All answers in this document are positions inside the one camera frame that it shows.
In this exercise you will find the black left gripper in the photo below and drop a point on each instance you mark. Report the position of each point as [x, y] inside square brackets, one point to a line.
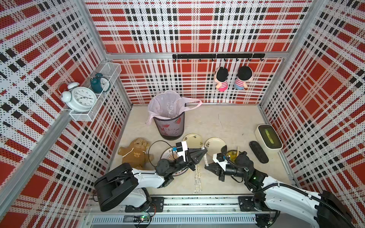
[194, 157]

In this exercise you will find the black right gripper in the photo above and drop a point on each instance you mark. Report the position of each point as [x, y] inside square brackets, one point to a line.
[219, 170]

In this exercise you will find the chopsticks pack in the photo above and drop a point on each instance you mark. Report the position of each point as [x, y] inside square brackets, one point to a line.
[207, 157]
[198, 184]

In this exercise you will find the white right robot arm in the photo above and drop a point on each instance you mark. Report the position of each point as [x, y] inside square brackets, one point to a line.
[320, 210]

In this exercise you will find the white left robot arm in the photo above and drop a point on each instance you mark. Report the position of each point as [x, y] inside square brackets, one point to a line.
[127, 186]

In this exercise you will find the cream plate with flowers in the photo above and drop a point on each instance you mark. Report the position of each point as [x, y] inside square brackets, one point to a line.
[193, 141]

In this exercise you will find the yellow dark patterned plate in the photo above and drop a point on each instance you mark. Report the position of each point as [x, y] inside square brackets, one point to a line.
[232, 155]

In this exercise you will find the cream plate with black pattern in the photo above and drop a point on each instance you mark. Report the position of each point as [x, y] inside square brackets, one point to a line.
[214, 145]

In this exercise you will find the white orange patterned plate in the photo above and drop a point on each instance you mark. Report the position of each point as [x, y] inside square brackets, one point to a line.
[170, 155]

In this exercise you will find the black mesh trash bin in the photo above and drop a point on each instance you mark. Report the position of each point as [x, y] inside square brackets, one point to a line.
[171, 129]

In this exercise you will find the black remote control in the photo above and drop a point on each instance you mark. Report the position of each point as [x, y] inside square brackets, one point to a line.
[259, 152]

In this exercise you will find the brown teddy bear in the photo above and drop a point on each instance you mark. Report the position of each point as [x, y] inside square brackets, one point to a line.
[136, 153]

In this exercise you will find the white box with green display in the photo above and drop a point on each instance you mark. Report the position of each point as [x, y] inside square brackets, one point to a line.
[268, 139]

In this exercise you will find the pink plastic bin liner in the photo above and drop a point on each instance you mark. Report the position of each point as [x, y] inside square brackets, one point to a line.
[169, 105]

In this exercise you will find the green circuit board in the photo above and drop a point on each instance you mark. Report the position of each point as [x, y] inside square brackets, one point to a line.
[141, 219]

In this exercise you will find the doll with pink dress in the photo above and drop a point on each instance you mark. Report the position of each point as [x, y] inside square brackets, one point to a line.
[220, 79]

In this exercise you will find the doll with striped shirt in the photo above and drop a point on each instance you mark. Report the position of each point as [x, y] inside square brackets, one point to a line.
[245, 75]

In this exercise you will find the teal alarm clock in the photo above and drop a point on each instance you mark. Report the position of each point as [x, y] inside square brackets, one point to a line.
[99, 83]

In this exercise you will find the white alarm clock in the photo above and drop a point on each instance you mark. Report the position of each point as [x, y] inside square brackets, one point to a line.
[78, 98]

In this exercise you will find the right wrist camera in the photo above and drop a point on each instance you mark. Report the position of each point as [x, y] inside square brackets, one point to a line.
[220, 159]

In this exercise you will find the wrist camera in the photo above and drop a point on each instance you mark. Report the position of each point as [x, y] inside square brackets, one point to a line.
[220, 159]
[182, 148]

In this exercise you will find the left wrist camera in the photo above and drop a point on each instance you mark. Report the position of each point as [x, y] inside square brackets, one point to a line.
[182, 148]

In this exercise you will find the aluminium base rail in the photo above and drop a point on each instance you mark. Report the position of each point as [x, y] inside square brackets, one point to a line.
[212, 210]

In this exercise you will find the white wire wall shelf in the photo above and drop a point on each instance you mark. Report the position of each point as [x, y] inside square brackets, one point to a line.
[111, 71]

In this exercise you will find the black hook rail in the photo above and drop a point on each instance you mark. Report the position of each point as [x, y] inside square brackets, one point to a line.
[219, 56]

